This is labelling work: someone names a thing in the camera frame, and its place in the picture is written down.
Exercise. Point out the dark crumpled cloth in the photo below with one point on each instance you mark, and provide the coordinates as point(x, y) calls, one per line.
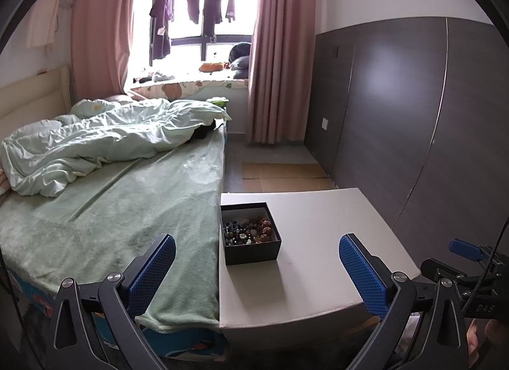
point(153, 77)

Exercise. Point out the printed windowsill cushion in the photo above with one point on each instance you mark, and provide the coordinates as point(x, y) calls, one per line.
point(191, 87)

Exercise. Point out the pink curtain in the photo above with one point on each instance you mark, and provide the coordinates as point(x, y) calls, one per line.
point(103, 36)
point(278, 56)

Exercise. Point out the dark hanging shirt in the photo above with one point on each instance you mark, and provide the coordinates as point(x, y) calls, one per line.
point(214, 4)

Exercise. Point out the long dark hanging garment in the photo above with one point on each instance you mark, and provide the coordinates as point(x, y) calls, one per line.
point(161, 24)

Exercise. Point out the person's right hand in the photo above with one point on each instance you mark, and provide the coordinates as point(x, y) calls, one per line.
point(497, 330)

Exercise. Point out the hanging dark clothes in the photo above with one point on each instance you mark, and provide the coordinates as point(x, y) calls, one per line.
point(187, 40)

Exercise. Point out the flattened cardboard floor sheets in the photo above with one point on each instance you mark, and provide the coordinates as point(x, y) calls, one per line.
point(278, 177)

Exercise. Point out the pink pillow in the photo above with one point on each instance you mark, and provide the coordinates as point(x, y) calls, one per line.
point(119, 98)

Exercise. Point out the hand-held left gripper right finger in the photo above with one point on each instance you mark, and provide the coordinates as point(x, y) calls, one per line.
point(362, 270)

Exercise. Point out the orange plush toy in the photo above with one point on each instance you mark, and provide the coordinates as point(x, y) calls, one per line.
point(210, 67)

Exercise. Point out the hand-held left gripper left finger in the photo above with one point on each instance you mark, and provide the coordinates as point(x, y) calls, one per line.
point(153, 274)

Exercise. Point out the black jewelry box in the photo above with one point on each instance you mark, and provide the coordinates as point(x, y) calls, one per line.
point(250, 255)

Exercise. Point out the dark pillows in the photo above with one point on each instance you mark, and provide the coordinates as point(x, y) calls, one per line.
point(240, 62)

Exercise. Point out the beige hanging cloth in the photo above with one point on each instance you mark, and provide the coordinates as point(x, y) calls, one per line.
point(45, 12)

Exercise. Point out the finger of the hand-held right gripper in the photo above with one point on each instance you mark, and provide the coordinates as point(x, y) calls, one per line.
point(441, 270)
point(465, 248)

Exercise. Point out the light green duvet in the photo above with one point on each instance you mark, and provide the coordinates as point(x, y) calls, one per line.
point(99, 139)

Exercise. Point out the white low table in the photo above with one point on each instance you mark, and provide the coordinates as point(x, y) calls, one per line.
point(318, 234)

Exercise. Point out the green packet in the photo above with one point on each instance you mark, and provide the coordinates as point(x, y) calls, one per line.
point(218, 102)

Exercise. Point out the bed with green sheet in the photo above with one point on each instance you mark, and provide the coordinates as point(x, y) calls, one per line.
point(119, 227)

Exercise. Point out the cream padded headboard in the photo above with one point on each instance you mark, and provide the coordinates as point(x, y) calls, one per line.
point(28, 99)

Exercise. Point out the white wall socket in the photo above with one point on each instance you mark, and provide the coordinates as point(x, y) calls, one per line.
point(325, 123)

